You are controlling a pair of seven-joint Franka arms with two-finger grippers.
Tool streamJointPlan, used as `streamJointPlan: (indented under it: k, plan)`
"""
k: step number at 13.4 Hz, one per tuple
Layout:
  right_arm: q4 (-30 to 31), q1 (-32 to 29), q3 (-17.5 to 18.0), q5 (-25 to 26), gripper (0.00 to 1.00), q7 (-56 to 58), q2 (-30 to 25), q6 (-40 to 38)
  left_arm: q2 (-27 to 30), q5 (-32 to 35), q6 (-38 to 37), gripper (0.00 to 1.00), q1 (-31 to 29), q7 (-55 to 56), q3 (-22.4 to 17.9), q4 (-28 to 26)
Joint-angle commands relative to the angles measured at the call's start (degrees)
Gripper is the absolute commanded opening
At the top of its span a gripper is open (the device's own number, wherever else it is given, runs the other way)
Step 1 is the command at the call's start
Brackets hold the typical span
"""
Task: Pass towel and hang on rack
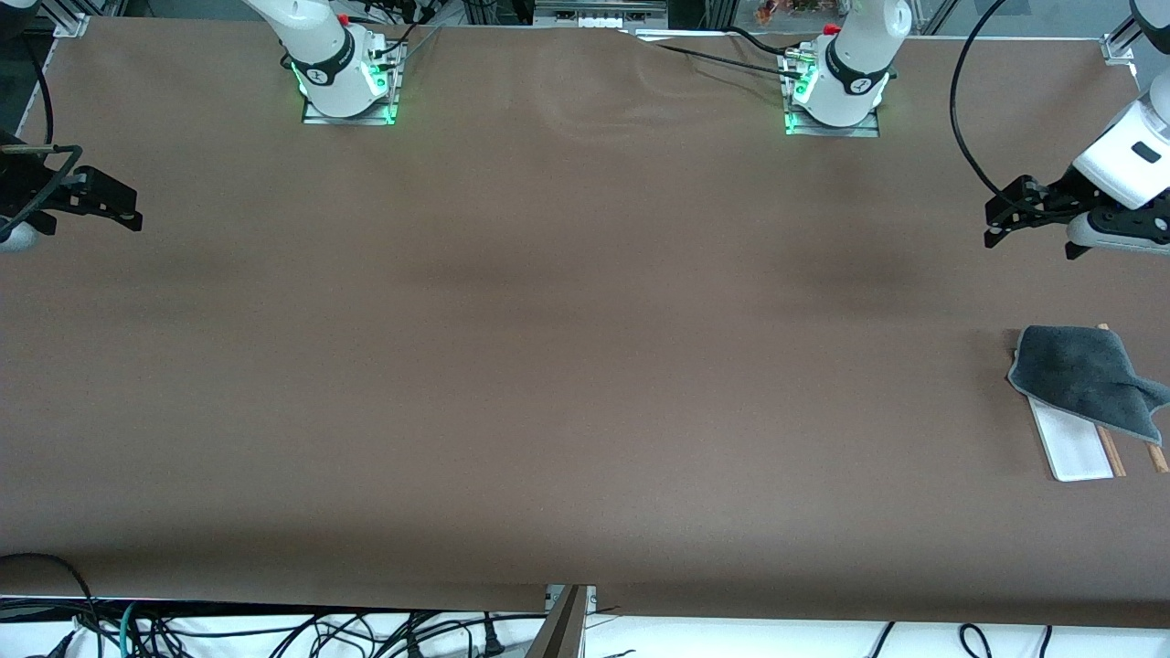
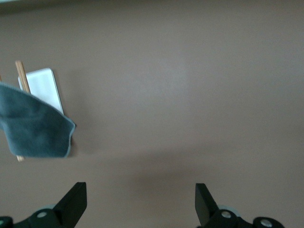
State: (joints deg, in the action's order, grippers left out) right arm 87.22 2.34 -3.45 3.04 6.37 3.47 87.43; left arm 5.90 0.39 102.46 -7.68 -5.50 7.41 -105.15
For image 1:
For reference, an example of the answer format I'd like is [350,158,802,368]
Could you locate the black looped floor cable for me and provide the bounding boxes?
[0,553,100,658]

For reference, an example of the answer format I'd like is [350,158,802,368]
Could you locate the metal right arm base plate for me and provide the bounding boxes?
[302,41,400,126]

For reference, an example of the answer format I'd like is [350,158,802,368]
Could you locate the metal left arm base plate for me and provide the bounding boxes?
[783,50,881,138]

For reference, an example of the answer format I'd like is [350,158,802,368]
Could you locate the white rack with wooden bars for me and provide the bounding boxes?
[1015,324,1169,483]

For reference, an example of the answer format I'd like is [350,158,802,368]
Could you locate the black base cable bundle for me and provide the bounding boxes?
[352,5,440,65]

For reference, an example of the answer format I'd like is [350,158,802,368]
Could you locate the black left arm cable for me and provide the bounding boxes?
[949,0,1011,197]

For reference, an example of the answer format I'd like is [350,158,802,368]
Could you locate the long black table cable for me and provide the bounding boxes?
[629,30,807,81]

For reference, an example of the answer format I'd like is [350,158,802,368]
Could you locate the orange background object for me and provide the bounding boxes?
[754,0,824,26]

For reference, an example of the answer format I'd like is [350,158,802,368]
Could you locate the short black table cable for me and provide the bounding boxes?
[727,26,798,59]

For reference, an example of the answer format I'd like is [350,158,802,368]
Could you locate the black floor cable with plug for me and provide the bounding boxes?
[402,614,509,658]

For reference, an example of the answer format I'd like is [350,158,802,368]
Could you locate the grey and pink towel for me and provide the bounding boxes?
[1007,325,1170,446]

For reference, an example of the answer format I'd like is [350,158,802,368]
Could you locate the white power strip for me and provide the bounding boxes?
[535,0,668,30]

